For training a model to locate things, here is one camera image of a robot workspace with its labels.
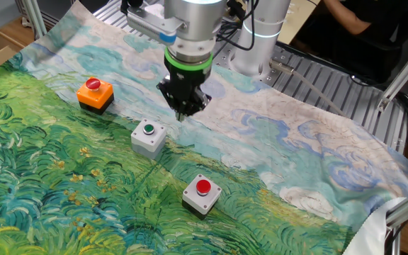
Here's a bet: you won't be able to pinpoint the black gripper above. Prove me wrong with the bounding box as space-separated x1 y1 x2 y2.
156 65 213 122

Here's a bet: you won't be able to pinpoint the orange box red button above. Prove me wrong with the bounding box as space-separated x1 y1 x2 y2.
76 76 115 116

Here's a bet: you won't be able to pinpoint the grey box green button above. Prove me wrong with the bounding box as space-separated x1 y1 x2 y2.
130 118 168 160

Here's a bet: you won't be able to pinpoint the green blue painting cloth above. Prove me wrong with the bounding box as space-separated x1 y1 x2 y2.
0 0 408 255

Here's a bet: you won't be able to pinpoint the white black box red button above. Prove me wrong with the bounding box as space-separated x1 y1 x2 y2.
181 173 223 220

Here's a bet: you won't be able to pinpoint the tan cardboard sheet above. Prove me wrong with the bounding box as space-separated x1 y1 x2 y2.
278 0 321 45

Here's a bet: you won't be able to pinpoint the person in black shirt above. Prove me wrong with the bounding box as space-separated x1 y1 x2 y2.
292 0 407 86

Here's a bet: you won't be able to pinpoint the white satin cloth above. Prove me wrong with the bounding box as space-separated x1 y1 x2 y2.
341 196 408 255

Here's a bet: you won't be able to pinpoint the black coiled cable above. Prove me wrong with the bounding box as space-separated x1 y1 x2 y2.
212 19 244 50

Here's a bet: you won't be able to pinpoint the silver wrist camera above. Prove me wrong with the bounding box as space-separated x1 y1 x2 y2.
125 5 188 46

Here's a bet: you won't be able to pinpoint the black table edge cables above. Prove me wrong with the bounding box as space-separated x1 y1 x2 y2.
348 74 408 142

